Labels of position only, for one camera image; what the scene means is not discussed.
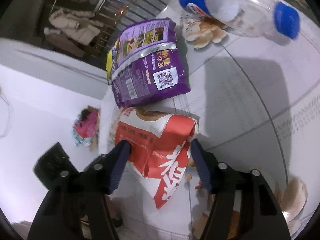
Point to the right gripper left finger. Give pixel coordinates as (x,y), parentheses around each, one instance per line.
(59,214)

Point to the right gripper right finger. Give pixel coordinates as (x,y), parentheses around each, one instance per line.
(260,214)

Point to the red white paper bag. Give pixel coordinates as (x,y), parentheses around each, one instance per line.
(160,148)

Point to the red packaging on floor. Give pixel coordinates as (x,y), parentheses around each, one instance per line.
(85,130)

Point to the purple snack bag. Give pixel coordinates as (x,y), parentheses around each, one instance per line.
(144,65)

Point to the beige hanging coat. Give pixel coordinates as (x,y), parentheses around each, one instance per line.
(77,25)

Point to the metal balcony railing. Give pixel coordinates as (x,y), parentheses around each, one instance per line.
(115,15)

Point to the Pepsi plastic bottle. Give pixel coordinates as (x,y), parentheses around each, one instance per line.
(249,18)

